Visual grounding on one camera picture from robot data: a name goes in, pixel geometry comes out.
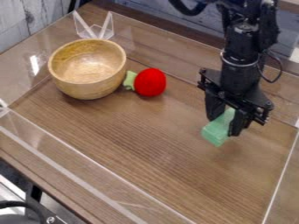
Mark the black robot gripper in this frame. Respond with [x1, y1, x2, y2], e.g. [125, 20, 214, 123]
[198, 55, 275, 137]

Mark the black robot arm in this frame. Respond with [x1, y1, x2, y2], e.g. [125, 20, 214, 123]
[169, 0, 281, 137]

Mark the black cable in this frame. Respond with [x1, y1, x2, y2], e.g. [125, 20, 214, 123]
[0, 200, 49, 224]

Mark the light wooden bowl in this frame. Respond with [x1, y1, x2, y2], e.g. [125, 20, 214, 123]
[49, 38, 127, 100]

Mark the clear acrylic corner bracket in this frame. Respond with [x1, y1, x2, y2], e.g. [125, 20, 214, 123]
[73, 11, 115, 39]

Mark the green rectangular block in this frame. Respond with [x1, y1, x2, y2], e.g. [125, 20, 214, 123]
[201, 108, 235, 147]

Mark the black table frame bracket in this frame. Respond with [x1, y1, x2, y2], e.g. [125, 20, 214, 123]
[25, 185, 79, 224]

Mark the red knitted strawberry toy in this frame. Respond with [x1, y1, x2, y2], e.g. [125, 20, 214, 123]
[123, 68, 167, 97]

